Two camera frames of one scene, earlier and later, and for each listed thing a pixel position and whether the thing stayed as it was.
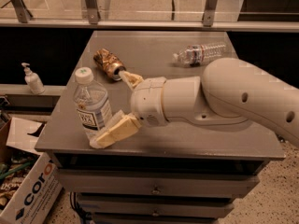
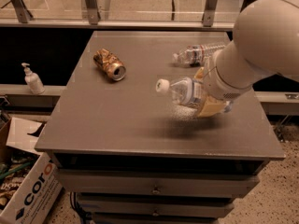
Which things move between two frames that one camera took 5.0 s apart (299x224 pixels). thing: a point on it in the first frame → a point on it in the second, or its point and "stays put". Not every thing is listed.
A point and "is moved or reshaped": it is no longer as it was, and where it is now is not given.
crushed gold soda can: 108,63 stays put
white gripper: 148,101 → 216,80
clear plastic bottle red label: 196,54 stays put
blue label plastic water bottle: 92,107 is moved or reshaped
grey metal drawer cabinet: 162,173 stays put
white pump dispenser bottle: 33,80 stays put
